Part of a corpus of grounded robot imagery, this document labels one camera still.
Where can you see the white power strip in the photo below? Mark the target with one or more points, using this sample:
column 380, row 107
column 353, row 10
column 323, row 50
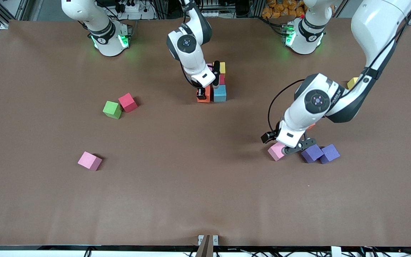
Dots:
column 132, row 7

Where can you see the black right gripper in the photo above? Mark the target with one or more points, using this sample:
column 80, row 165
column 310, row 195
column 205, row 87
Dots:
column 201, row 92

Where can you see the red foam cube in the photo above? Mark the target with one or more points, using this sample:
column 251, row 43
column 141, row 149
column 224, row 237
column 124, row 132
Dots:
column 127, row 102
column 222, row 79

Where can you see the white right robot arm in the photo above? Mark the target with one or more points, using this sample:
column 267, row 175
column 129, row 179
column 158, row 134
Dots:
column 186, row 43

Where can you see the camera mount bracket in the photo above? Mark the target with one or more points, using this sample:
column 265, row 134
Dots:
column 205, row 246

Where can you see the orange foam cube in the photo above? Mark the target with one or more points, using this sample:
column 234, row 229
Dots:
column 311, row 126
column 208, row 96

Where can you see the small white box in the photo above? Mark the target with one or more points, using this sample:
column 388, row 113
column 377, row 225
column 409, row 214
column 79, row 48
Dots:
column 336, row 252

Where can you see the green foam cube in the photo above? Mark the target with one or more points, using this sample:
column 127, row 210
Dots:
column 112, row 109

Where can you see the yellow foam cube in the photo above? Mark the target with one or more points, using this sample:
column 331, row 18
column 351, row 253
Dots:
column 223, row 67
column 351, row 82

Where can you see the black equipment rack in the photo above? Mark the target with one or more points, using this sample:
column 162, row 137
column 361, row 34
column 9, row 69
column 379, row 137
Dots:
column 243, row 9

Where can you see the purple foam cube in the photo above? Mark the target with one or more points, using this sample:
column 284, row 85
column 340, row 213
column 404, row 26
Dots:
column 331, row 154
column 312, row 154

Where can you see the blue foam cube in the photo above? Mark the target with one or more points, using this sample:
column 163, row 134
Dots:
column 219, row 94

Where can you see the orange mesh bags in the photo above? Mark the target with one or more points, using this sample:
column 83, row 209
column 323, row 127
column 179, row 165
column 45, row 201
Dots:
column 280, row 9

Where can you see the brown table cover mat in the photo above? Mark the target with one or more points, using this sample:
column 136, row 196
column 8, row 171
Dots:
column 205, row 200

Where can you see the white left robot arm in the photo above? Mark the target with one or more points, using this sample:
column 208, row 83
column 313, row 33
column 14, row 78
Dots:
column 318, row 101

